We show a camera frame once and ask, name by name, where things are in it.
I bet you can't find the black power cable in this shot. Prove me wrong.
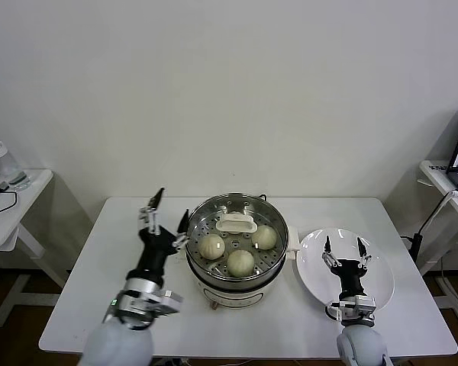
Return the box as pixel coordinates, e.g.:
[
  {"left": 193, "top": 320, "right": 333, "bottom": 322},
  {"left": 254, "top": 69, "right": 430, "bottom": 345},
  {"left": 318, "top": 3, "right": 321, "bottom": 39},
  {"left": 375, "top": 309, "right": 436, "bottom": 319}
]
[{"left": 399, "top": 228, "right": 424, "bottom": 268}]

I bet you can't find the white round plate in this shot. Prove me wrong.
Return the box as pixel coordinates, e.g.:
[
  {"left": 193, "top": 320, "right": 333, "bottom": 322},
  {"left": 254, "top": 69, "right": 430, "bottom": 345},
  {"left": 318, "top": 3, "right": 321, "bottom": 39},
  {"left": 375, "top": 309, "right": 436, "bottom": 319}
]
[{"left": 295, "top": 227, "right": 396, "bottom": 312}]

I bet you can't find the stainless steel steamer basket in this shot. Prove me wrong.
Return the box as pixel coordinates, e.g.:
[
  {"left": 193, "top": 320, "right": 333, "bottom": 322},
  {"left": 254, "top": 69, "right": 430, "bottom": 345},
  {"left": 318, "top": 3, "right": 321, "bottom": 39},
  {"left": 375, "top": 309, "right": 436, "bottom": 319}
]
[{"left": 182, "top": 193, "right": 290, "bottom": 291}]

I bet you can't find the clear bottle with white cap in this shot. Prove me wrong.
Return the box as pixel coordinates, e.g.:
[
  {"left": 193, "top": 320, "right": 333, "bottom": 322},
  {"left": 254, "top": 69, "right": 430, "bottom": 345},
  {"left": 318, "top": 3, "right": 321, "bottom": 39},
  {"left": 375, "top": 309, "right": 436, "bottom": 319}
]
[{"left": 0, "top": 139, "right": 32, "bottom": 191}]

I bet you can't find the white side table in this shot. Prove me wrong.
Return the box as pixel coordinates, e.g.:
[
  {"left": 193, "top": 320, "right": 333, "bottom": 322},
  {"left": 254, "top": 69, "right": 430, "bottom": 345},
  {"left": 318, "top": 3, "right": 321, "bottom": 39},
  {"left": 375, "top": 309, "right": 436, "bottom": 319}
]
[{"left": 0, "top": 169, "right": 72, "bottom": 328}]

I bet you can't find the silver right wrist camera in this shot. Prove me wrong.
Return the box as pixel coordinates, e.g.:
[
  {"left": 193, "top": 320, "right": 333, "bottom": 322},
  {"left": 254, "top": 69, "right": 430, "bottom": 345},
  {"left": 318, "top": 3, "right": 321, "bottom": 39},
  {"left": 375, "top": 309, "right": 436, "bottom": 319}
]
[{"left": 325, "top": 295, "right": 377, "bottom": 324}]

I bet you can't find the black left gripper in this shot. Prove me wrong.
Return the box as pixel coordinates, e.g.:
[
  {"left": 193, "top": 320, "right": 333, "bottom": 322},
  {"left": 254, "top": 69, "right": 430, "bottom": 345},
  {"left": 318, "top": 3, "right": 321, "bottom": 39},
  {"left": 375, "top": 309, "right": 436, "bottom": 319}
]
[{"left": 126, "top": 186, "right": 191, "bottom": 282}]

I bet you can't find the glass lid with cream handle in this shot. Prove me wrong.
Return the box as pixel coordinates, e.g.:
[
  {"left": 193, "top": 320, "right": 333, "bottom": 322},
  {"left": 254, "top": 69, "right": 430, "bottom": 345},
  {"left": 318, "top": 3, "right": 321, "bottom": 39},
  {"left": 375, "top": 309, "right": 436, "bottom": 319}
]
[{"left": 184, "top": 194, "right": 289, "bottom": 280}]

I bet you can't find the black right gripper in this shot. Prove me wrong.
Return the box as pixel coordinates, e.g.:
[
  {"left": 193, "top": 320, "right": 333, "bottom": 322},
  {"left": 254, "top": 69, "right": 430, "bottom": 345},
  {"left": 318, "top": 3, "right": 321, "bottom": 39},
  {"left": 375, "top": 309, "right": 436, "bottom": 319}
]
[{"left": 321, "top": 235, "right": 373, "bottom": 299}]

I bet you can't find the black cable with adapter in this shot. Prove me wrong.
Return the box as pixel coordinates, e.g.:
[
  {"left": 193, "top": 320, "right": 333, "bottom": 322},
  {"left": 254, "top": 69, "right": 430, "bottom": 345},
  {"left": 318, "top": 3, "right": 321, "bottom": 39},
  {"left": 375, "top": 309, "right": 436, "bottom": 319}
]
[{"left": 0, "top": 181, "right": 17, "bottom": 218}]

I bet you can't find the white electric pot base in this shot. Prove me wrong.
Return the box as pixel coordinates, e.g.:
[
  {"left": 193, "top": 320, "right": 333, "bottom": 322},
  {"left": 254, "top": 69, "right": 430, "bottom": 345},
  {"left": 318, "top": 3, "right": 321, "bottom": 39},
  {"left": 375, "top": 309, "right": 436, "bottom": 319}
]
[{"left": 170, "top": 228, "right": 301, "bottom": 309}]

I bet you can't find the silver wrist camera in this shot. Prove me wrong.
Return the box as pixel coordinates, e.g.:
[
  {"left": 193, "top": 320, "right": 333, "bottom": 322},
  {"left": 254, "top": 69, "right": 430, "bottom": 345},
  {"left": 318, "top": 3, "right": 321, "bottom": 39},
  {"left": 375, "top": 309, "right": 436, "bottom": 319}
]
[
  {"left": 325, "top": 295, "right": 377, "bottom": 324},
  {"left": 152, "top": 289, "right": 184, "bottom": 316}
]

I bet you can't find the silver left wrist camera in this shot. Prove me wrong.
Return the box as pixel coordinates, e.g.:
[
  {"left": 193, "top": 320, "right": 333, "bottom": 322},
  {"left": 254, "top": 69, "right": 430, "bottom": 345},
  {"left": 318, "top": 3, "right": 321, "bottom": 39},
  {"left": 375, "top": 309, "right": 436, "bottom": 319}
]
[{"left": 152, "top": 289, "right": 184, "bottom": 316}]

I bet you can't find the white laptop cable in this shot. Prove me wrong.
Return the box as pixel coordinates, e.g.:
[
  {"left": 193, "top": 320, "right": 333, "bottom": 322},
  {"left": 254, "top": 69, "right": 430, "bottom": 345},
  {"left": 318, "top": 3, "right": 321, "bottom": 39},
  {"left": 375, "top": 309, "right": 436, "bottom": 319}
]
[{"left": 419, "top": 188, "right": 458, "bottom": 237}]

